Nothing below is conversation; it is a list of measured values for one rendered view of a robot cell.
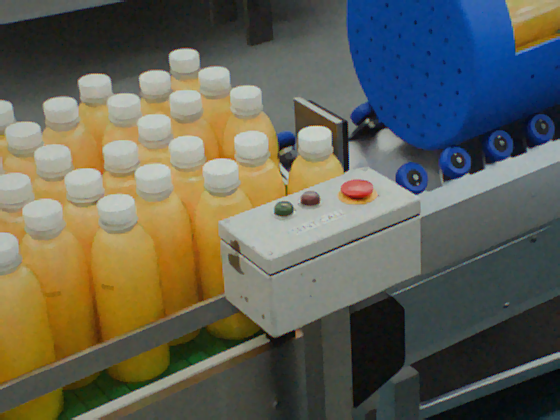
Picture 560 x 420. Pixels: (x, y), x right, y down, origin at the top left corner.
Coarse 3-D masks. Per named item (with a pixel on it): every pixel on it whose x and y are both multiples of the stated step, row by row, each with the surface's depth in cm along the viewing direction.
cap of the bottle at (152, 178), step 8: (144, 168) 143; (152, 168) 142; (160, 168) 142; (168, 168) 142; (136, 176) 141; (144, 176) 141; (152, 176) 141; (160, 176) 141; (168, 176) 141; (136, 184) 142; (144, 184) 141; (152, 184) 141; (160, 184) 141; (168, 184) 142; (152, 192) 141
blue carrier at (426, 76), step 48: (384, 0) 174; (432, 0) 166; (480, 0) 163; (384, 48) 178; (432, 48) 169; (480, 48) 162; (528, 48) 167; (384, 96) 182; (432, 96) 172; (480, 96) 165; (528, 96) 172; (432, 144) 176
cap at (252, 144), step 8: (240, 136) 148; (248, 136) 148; (256, 136) 148; (264, 136) 148; (240, 144) 147; (248, 144) 147; (256, 144) 147; (264, 144) 147; (240, 152) 147; (248, 152) 147; (256, 152) 147; (264, 152) 148
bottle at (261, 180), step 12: (264, 156) 148; (240, 168) 148; (252, 168) 148; (264, 168) 148; (276, 168) 150; (240, 180) 148; (252, 180) 148; (264, 180) 148; (276, 180) 149; (252, 192) 148; (264, 192) 148; (276, 192) 149
